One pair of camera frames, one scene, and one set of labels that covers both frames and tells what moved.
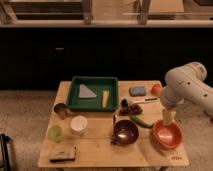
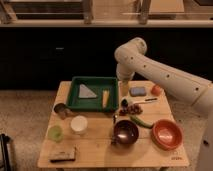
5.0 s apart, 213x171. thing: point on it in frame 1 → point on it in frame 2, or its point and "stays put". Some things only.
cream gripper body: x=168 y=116 → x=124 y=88
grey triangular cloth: x=85 y=92 stays put
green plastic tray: x=95 y=85 stays put
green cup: x=55 y=133 stays put
